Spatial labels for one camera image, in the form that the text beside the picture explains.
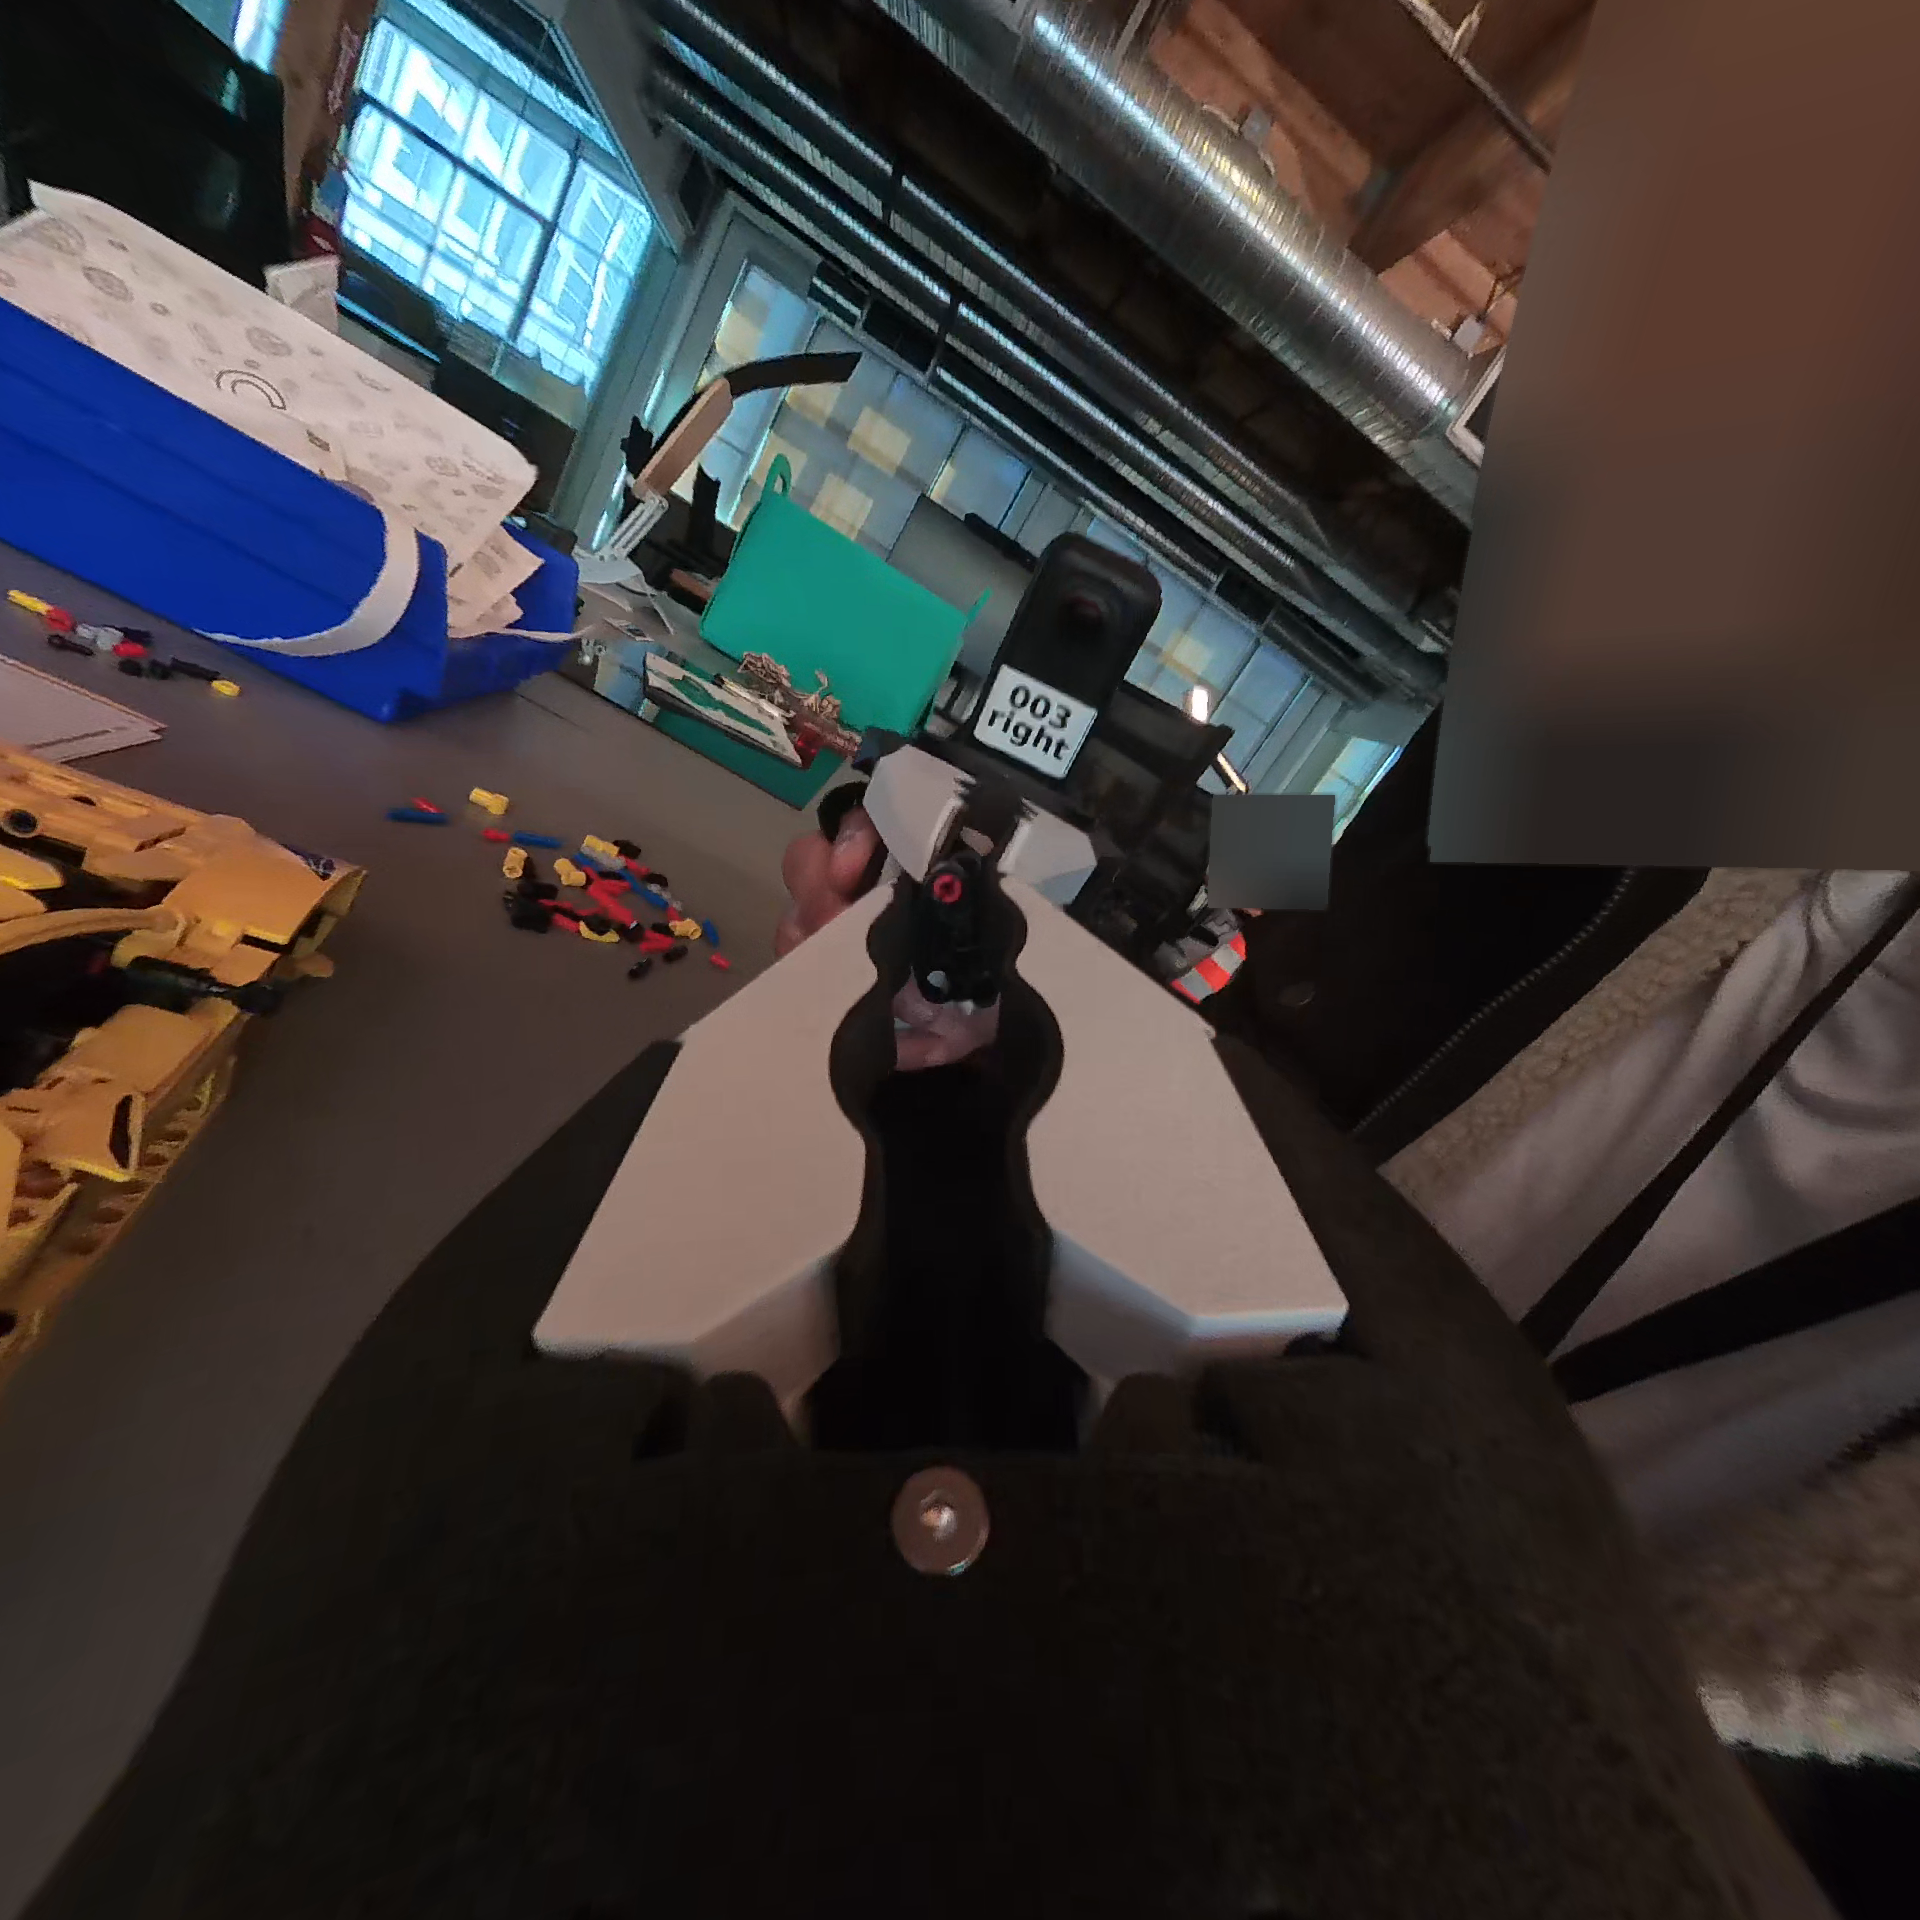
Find small cluster of toy bricks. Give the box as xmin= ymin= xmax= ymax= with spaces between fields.
xmin=6 ymin=587 xmax=241 ymax=699

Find small black yellow brick assembly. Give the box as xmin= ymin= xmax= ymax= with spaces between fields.
xmin=898 ymin=854 xmax=1008 ymax=1008

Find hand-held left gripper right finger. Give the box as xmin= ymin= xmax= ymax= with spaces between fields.
xmin=984 ymin=876 xmax=1352 ymax=1398

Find black bag strap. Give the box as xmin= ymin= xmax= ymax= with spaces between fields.
xmin=1521 ymin=885 xmax=1920 ymax=1398

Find orange striped traffic cone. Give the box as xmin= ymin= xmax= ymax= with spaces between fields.
xmin=1165 ymin=918 xmax=1250 ymax=1006

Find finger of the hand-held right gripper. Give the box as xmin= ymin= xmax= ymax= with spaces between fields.
xmin=869 ymin=747 xmax=970 ymax=889
xmin=997 ymin=794 xmax=1101 ymax=908

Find building instruction booklet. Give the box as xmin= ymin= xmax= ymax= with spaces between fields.
xmin=0 ymin=653 xmax=168 ymax=769

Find row of ceiling conduit pipes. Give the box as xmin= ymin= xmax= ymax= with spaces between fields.
xmin=648 ymin=30 xmax=1455 ymax=664

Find yellow toy brick car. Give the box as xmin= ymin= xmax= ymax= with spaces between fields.
xmin=0 ymin=743 xmax=369 ymax=1352

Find black monitor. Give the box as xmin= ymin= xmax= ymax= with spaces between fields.
xmin=0 ymin=0 xmax=292 ymax=289

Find person's right hand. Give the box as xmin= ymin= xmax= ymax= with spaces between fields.
xmin=771 ymin=816 xmax=1008 ymax=1075

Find large pile of toy bricks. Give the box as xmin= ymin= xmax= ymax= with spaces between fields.
xmin=388 ymin=785 xmax=739 ymax=983

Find white shirt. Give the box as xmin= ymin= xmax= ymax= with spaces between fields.
xmin=1394 ymin=869 xmax=1920 ymax=1504

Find black fleece-lined jacket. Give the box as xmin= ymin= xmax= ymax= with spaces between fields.
xmin=1245 ymin=861 xmax=1920 ymax=1920

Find silver ventilation duct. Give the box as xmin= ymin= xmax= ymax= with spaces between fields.
xmin=902 ymin=0 xmax=1487 ymax=514

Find teal plastic bin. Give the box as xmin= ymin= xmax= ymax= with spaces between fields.
xmin=695 ymin=451 xmax=992 ymax=722

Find large paned window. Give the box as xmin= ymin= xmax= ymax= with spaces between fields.
xmin=338 ymin=17 xmax=664 ymax=393

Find black office chair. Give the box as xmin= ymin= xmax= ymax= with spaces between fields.
xmin=1081 ymin=689 xmax=1247 ymax=976

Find grey desk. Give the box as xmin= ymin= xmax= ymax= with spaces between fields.
xmin=0 ymin=538 xmax=902 ymax=1920

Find small beige brick model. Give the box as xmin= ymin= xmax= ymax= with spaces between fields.
xmin=736 ymin=653 xmax=864 ymax=753

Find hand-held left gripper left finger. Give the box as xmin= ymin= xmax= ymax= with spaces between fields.
xmin=531 ymin=879 xmax=962 ymax=1426

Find white printed paper bag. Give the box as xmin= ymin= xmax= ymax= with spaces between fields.
xmin=0 ymin=179 xmax=550 ymax=664

